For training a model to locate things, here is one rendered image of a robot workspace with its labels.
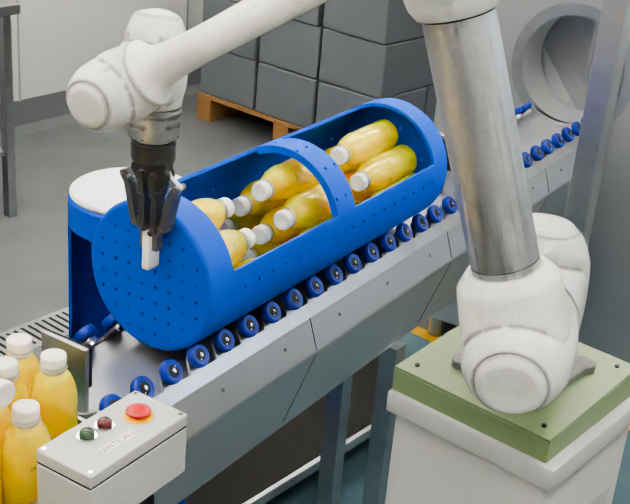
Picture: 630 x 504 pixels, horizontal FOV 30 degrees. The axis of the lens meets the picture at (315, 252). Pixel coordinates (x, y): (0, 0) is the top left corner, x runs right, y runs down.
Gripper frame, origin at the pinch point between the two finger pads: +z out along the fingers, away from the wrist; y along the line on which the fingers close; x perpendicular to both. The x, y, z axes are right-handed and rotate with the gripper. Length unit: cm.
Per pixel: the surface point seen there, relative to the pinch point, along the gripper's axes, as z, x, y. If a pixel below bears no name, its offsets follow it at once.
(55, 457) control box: 6, -48, 25
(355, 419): 101, 118, -19
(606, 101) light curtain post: -7, 128, 33
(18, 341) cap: 5.3, -31.0, 0.2
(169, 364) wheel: 18.3, -3.7, 8.0
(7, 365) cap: 5.4, -37.0, 4.2
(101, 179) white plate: 12, 41, -49
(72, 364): 14.6, -19.3, 0.1
